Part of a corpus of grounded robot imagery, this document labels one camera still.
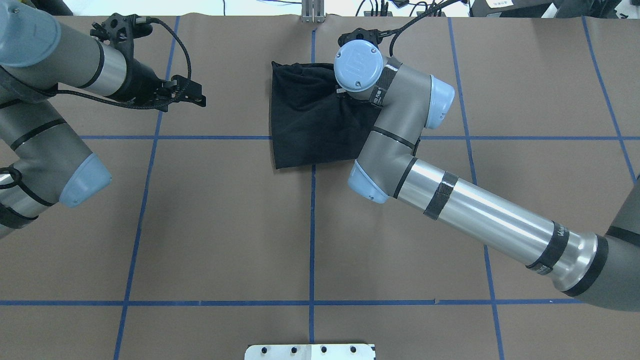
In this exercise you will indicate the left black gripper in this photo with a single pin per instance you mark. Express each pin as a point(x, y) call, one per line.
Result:
point(141, 81)

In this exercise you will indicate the black graphic t-shirt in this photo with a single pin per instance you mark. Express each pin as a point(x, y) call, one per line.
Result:
point(311, 122)

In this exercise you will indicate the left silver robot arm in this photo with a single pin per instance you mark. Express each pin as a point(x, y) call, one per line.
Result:
point(42, 58)

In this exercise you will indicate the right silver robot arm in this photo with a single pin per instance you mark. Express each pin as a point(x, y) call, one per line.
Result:
point(599, 270)

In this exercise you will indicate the aluminium frame post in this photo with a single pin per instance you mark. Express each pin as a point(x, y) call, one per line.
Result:
point(313, 11)

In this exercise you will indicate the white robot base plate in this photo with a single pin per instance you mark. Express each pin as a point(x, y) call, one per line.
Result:
point(326, 351)

